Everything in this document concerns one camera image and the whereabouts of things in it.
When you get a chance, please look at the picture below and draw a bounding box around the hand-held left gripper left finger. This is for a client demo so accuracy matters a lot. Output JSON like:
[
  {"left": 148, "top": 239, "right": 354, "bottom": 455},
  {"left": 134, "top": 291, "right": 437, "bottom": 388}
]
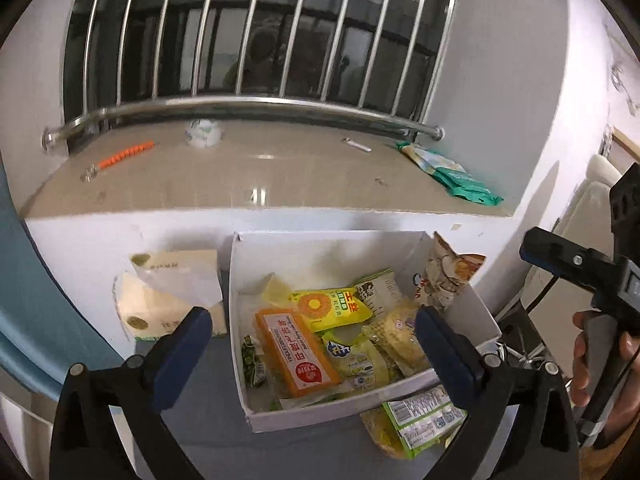
[{"left": 49, "top": 306, "right": 213, "bottom": 480}]

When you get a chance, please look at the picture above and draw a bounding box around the teal wipes packet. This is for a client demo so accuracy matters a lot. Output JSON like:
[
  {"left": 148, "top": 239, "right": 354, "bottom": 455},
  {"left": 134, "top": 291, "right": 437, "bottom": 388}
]
[{"left": 434, "top": 166, "right": 504, "bottom": 206}]

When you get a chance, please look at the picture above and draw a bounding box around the orange cake packet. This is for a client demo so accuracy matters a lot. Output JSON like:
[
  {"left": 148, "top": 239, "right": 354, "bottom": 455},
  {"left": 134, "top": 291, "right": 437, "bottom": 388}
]
[{"left": 255, "top": 308, "right": 344, "bottom": 400}]

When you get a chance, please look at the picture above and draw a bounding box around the coconut print snack bag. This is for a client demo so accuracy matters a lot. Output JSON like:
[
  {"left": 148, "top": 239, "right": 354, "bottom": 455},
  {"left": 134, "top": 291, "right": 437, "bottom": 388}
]
[{"left": 417, "top": 232, "right": 487, "bottom": 314}]

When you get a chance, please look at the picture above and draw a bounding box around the yellow sunflower print packet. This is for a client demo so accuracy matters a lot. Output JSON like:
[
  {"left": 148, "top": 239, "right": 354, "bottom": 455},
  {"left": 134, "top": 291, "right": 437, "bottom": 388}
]
[{"left": 290, "top": 286, "right": 374, "bottom": 332}]

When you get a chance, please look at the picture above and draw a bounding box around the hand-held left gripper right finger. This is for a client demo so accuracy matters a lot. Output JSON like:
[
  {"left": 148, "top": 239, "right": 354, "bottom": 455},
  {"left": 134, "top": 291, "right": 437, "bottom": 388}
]
[{"left": 414, "top": 306, "right": 581, "bottom": 480}]

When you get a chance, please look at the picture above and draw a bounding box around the yellow crisps bag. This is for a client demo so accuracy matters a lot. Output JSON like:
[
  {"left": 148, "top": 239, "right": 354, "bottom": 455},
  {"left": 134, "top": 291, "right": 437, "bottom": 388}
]
[{"left": 361, "top": 406, "right": 417, "bottom": 461}]

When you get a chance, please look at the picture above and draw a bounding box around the small green snack packet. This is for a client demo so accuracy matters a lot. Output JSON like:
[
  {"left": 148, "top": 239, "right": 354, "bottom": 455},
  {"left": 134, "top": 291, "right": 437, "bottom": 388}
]
[{"left": 382, "top": 385, "right": 469, "bottom": 459}]

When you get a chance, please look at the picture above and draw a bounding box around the person's right hand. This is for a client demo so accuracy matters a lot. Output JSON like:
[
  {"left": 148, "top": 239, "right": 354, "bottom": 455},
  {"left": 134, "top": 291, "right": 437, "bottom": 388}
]
[{"left": 570, "top": 310, "right": 640, "bottom": 408}]

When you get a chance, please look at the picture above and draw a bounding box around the pale lime packet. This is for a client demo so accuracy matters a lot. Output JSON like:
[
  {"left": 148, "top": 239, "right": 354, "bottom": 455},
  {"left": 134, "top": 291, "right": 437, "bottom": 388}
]
[{"left": 262, "top": 274, "right": 294, "bottom": 307}]

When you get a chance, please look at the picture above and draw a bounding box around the yellow tissue paper pack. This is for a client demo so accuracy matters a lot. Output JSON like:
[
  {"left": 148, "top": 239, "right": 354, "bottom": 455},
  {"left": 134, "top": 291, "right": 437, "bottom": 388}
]
[{"left": 116, "top": 249, "right": 229, "bottom": 343}]

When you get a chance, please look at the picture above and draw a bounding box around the small green candy sachet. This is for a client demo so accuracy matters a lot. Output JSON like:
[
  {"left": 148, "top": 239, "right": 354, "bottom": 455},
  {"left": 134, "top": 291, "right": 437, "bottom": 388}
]
[{"left": 241, "top": 335, "right": 269, "bottom": 389}]

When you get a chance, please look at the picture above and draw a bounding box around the orange beaded tool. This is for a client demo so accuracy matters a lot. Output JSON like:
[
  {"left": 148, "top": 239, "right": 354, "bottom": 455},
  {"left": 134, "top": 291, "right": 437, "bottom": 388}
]
[{"left": 97, "top": 141, "right": 156, "bottom": 170}]

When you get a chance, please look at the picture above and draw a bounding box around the pale yellow biscuit packet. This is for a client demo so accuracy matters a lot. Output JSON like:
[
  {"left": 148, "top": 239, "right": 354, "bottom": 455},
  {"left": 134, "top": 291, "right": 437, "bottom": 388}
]
[{"left": 362, "top": 305, "right": 434, "bottom": 372}]

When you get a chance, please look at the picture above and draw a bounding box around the steel window grille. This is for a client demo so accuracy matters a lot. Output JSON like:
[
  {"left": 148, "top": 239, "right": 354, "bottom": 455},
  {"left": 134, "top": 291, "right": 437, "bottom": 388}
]
[{"left": 42, "top": 0, "right": 482, "bottom": 157}]

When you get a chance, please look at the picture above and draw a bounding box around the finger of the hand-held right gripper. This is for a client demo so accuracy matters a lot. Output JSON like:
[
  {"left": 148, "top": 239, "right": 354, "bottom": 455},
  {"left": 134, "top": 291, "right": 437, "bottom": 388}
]
[{"left": 519, "top": 226, "right": 628, "bottom": 295}]

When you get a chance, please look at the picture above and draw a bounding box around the black cable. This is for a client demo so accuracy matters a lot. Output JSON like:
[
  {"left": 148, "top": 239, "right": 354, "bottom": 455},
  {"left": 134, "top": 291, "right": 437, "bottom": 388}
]
[{"left": 521, "top": 272, "right": 557, "bottom": 320}]

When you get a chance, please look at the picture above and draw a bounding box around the pale green plastic bag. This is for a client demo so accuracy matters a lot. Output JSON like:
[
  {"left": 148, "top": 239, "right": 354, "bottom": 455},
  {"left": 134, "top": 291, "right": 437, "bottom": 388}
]
[{"left": 397, "top": 141, "right": 468, "bottom": 178}]

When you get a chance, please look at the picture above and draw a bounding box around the white chair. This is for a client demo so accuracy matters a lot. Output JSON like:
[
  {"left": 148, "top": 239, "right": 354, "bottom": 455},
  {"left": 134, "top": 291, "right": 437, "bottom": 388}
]
[{"left": 552, "top": 154, "right": 626, "bottom": 243}]

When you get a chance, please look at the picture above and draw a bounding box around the white cardboard box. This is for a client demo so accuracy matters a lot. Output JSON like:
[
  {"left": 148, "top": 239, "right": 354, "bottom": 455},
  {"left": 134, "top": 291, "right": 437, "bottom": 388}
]
[{"left": 229, "top": 230, "right": 502, "bottom": 433}]

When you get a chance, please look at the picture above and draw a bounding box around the chrome chair base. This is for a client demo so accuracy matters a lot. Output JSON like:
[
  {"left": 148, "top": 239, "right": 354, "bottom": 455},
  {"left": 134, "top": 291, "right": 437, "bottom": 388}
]
[{"left": 481, "top": 327, "right": 547, "bottom": 367}]

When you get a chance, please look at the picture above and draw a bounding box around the silver snack packet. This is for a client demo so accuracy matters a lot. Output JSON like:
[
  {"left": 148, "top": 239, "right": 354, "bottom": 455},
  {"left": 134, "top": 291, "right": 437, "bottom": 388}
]
[{"left": 355, "top": 268, "right": 409, "bottom": 312}]

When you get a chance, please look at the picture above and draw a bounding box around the yellow snack packet blue logo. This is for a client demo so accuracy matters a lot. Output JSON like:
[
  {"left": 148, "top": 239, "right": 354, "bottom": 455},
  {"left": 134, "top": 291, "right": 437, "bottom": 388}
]
[{"left": 320, "top": 332, "right": 402, "bottom": 392}]

